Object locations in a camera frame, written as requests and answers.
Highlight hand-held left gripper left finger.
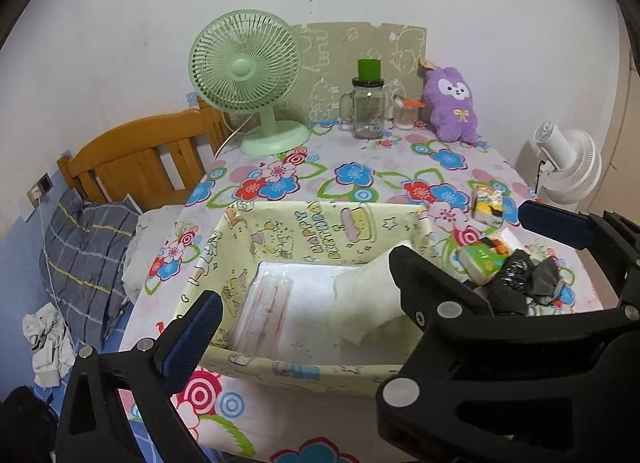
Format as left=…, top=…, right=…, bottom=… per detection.
left=55, top=289, right=224, bottom=463

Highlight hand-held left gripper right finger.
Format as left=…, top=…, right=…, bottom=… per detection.
left=375, top=243, right=640, bottom=463

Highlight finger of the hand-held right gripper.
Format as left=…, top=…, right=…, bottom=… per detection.
left=518, top=199, right=640, bottom=308

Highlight white sock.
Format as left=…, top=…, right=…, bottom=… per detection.
left=332, top=240, right=426, bottom=346

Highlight yellow cartoon tissue pack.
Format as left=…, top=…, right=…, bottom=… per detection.
left=471, top=183, right=506, bottom=224

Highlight green tissue pack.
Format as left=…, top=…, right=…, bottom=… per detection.
left=457, top=238, right=511, bottom=286

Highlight yellow fabric storage box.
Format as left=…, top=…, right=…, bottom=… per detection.
left=172, top=199, right=436, bottom=396

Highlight grey cloth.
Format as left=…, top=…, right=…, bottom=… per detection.
left=530, top=255, right=568, bottom=311

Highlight white circulator fan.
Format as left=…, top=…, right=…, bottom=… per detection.
left=515, top=122, right=603, bottom=204

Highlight black plastic bag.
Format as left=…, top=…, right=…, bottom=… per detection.
left=487, top=249, right=538, bottom=316

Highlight clear plastic package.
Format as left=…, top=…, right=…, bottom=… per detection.
left=232, top=262, right=351, bottom=359

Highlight white bedding cloth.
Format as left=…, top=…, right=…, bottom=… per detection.
left=120, top=205, right=183, bottom=304

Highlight beige cabinet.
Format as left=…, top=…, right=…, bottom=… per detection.
left=600, top=13, right=640, bottom=224

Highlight floral tablecloth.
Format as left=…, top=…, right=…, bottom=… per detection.
left=120, top=118, right=593, bottom=463

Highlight plaid pillow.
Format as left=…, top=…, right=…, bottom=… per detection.
left=40, top=188, right=141, bottom=344

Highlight white crumpled clothes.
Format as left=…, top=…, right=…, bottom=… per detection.
left=22, top=304, right=76, bottom=389

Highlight purple plush toy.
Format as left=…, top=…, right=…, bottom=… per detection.
left=419, top=58, right=482, bottom=144

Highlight cotton swab container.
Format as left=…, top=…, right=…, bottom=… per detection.
left=392, top=95, right=426, bottom=130

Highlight glass mug jar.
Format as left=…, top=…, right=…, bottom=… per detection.
left=340, top=77, right=388, bottom=140

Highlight dark cloth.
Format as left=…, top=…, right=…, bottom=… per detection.
left=0, top=385, right=58, bottom=463

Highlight wooden headboard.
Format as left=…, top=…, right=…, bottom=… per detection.
left=57, top=98, right=236, bottom=211

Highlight green desk fan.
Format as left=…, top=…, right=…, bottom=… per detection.
left=188, top=13, right=309, bottom=157

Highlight white fan cable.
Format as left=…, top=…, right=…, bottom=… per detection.
left=214, top=113, right=251, bottom=160

